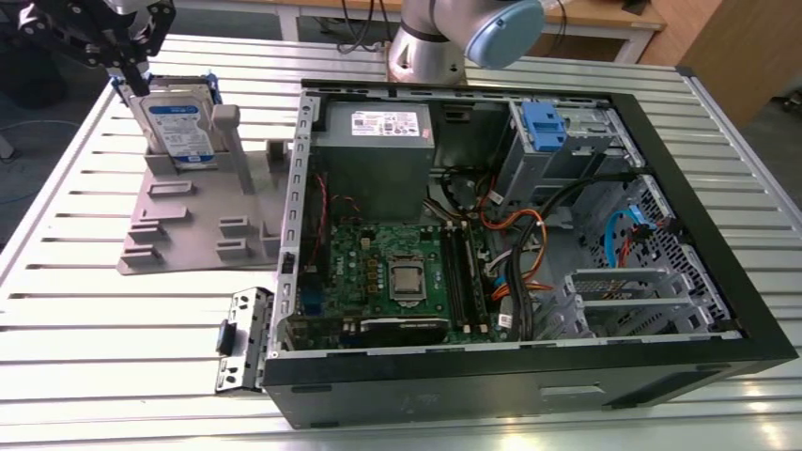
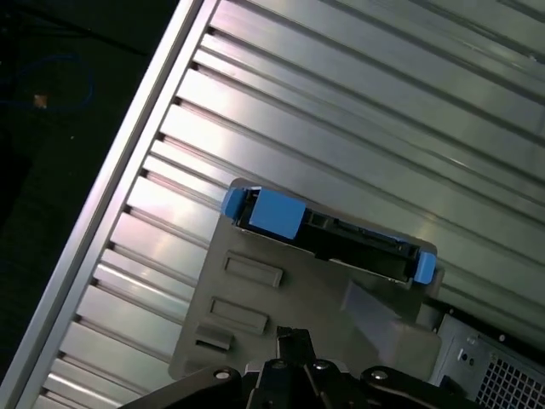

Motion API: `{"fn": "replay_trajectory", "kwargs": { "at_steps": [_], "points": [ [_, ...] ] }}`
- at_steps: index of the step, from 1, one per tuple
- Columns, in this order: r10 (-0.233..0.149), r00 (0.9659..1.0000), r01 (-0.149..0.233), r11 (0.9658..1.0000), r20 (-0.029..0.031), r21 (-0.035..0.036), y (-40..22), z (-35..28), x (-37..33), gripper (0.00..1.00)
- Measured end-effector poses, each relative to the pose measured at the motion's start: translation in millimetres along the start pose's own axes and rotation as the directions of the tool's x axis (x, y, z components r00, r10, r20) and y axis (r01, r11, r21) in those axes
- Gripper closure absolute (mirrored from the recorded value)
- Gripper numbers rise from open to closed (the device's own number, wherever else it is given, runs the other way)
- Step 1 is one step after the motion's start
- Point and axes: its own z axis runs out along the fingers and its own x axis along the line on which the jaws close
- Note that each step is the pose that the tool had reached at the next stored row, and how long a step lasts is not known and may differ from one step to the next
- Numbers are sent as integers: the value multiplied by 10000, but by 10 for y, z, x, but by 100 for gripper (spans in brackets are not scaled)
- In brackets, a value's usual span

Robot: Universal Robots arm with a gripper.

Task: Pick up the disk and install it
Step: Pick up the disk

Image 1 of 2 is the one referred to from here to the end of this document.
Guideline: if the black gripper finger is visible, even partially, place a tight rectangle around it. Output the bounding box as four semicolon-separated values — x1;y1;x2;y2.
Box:
15;4;137;79
125;2;177;98

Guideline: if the hard disk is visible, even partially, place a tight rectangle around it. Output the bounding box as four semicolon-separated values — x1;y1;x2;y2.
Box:
111;72;222;171

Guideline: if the silver disk bay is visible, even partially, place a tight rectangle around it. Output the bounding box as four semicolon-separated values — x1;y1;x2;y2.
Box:
561;268;720;339

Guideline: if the grey parts rack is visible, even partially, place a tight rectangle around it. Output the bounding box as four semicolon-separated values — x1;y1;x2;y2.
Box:
117;103;297;276

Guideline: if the grey power supply unit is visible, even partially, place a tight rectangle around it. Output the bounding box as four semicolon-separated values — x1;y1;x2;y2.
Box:
310;101;438;225

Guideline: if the green motherboard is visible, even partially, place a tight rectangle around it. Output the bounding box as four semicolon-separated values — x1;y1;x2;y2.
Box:
294;220;509;351

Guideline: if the blue drive cage latch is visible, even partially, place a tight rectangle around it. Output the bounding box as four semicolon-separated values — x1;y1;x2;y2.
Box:
518;101;566;153

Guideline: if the hinged metal card retainer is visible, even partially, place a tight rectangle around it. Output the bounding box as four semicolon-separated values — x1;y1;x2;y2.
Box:
215;286;278;394

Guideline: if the silver CPU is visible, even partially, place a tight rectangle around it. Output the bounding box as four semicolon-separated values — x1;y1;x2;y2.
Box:
392;266;428;300

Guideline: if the silver optical drive cage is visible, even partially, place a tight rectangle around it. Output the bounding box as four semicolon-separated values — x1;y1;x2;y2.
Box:
498;98;648;209

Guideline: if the metal socket cover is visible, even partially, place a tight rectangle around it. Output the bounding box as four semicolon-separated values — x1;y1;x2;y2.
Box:
385;253;434;306

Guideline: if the wooden desk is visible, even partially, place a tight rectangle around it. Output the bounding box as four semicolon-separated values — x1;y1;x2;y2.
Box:
538;0;669;65

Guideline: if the black RAM stick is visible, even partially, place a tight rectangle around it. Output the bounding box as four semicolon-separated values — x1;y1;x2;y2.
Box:
461;219;494;335

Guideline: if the black graphics card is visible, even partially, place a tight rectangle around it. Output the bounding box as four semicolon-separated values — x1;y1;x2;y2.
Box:
285;314;453;351

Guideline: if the black open PC case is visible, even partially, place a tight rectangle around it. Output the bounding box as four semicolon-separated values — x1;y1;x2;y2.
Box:
260;77;801;431

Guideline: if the brown wooden cabinet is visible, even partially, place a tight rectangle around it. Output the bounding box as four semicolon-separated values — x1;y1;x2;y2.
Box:
639;0;802;128

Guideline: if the orange yellow wire bundle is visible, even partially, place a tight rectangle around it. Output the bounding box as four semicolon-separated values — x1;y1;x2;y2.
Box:
480;173;557;302

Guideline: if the thick black cable bundle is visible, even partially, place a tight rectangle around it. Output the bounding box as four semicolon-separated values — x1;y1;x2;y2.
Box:
505;173;635;342

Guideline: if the blue flat data wire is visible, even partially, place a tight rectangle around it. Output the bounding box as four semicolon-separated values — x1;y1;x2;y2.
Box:
605;204;664;270

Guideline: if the red yellow power wire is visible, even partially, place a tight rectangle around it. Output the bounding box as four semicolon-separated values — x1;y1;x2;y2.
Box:
620;219;683;270

